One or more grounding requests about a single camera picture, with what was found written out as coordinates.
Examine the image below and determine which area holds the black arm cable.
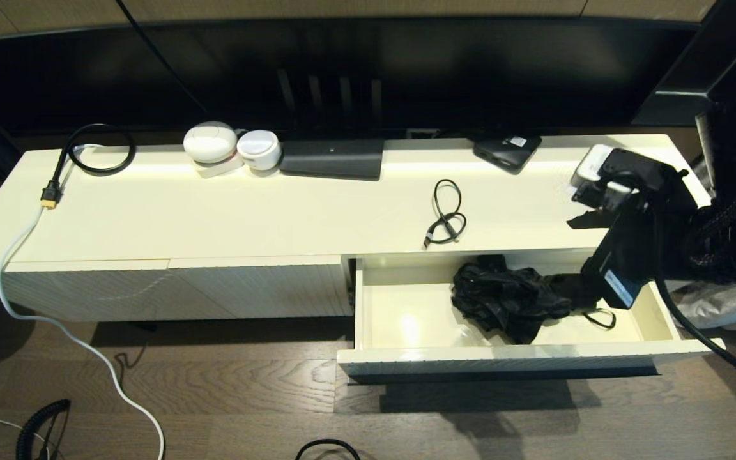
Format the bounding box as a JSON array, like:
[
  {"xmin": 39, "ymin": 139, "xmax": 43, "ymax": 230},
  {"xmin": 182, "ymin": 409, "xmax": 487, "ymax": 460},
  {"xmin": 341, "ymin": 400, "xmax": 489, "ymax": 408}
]
[{"xmin": 654, "ymin": 211, "xmax": 736, "ymax": 394}]

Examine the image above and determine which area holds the white fluted drawer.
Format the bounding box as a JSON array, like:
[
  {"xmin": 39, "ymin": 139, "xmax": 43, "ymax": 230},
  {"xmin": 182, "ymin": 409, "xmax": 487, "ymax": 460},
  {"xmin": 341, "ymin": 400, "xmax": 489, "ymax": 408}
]
[{"xmin": 337, "ymin": 248, "xmax": 726, "ymax": 384}]

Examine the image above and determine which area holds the black cable loop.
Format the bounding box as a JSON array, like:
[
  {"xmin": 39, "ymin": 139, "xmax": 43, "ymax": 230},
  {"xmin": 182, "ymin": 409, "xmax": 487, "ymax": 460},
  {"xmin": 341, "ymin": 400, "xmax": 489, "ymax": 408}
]
[{"xmin": 295, "ymin": 438, "xmax": 361, "ymax": 460}]

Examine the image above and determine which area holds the grey curtain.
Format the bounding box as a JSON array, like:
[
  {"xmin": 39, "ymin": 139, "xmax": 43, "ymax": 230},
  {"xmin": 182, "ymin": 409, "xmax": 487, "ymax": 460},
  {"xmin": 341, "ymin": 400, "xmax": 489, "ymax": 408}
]
[{"xmin": 675, "ymin": 153, "xmax": 736, "ymax": 397}]

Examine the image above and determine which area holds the small white round device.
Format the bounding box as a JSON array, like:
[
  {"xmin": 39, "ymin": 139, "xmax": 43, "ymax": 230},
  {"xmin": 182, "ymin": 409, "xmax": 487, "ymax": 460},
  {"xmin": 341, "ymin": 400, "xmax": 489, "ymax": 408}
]
[{"xmin": 236, "ymin": 130, "xmax": 282, "ymax": 171}]

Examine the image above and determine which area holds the small black box white label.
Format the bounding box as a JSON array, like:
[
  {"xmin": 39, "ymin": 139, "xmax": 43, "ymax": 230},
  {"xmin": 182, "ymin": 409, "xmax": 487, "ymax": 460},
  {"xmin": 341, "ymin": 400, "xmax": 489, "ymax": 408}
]
[{"xmin": 473, "ymin": 134, "xmax": 542, "ymax": 174}]

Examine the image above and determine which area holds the black umbrella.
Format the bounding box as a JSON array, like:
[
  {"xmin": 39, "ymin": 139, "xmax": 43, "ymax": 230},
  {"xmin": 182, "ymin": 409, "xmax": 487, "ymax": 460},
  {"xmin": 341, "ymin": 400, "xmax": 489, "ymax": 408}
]
[{"xmin": 451, "ymin": 256, "xmax": 618, "ymax": 346}]

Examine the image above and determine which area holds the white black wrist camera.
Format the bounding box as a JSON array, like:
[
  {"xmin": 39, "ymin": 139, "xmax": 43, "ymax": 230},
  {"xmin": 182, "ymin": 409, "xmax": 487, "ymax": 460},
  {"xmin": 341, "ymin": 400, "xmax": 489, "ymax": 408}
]
[{"xmin": 569, "ymin": 144, "xmax": 638, "ymax": 211}]

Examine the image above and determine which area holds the black wall shelf unit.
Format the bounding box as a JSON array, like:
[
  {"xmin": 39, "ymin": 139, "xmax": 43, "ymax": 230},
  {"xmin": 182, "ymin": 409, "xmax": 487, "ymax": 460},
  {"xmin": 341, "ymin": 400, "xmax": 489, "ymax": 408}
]
[{"xmin": 630, "ymin": 0, "xmax": 736, "ymax": 127}]

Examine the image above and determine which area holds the large white round device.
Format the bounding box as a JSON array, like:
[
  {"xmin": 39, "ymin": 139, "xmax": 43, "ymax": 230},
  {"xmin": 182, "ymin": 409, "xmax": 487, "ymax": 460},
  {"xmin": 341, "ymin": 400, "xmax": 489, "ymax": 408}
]
[{"xmin": 183, "ymin": 121, "xmax": 238, "ymax": 167}]

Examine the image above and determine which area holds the white TV cabinet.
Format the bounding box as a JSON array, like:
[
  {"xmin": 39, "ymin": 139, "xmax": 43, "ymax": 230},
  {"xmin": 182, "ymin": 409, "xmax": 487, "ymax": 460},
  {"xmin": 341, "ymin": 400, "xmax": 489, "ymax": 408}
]
[{"xmin": 0, "ymin": 133, "xmax": 714, "ymax": 323}]

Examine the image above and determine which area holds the black television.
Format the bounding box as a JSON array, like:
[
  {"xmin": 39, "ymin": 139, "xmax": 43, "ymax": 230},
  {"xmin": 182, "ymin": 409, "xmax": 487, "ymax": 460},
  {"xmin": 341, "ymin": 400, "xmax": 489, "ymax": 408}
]
[{"xmin": 0, "ymin": 18, "xmax": 707, "ymax": 138}]

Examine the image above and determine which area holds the black HDMI cable yellow plug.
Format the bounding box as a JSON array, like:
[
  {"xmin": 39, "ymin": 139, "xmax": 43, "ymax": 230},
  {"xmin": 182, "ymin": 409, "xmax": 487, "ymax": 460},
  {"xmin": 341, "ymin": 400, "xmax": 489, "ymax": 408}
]
[{"xmin": 40, "ymin": 123, "xmax": 136, "ymax": 210}]

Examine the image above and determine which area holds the black flat set-top box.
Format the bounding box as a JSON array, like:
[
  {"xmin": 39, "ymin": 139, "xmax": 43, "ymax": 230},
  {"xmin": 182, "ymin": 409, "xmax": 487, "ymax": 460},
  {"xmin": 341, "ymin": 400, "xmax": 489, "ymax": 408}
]
[{"xmin": 279, "ymin": 138, "xmax": 385, "ymax": 181}]

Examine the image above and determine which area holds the black coiled cable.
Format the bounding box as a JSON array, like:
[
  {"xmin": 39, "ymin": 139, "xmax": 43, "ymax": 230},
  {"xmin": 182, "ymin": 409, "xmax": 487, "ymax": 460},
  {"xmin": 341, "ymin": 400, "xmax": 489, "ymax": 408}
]
[{"xmin": 15, "ymin": 399, "xmax": 73, "ymax": 460}]

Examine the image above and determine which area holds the short black USB cable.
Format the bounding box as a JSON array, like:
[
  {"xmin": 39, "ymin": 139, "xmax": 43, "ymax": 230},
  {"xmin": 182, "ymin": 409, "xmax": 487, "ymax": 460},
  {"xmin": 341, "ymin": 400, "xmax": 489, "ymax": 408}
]
[{"xmin": 423, "ymin": 180, "xmax": 468, "ymax": 249}]

